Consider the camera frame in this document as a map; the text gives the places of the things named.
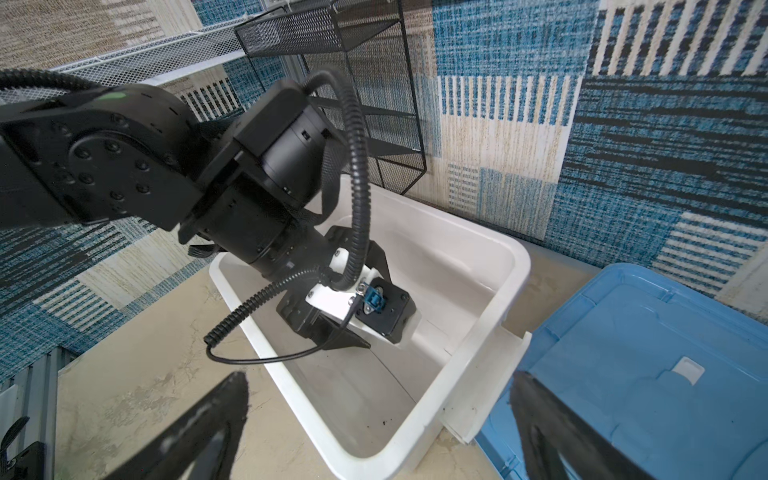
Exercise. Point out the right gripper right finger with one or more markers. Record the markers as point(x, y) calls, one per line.
point(554, 439)

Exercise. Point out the blue plastic bin lid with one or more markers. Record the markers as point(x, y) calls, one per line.
point(673, 379)

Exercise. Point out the white wire mesh basket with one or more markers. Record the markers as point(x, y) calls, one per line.
point(162, 61)

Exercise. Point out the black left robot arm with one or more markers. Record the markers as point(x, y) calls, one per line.
point(284, 187)

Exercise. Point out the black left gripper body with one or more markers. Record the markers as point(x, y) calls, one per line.
point(312, 324)

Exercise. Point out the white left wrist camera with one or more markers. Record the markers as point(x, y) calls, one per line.
point(384, 310)

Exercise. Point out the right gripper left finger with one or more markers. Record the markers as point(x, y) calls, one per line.
point(202, 443)

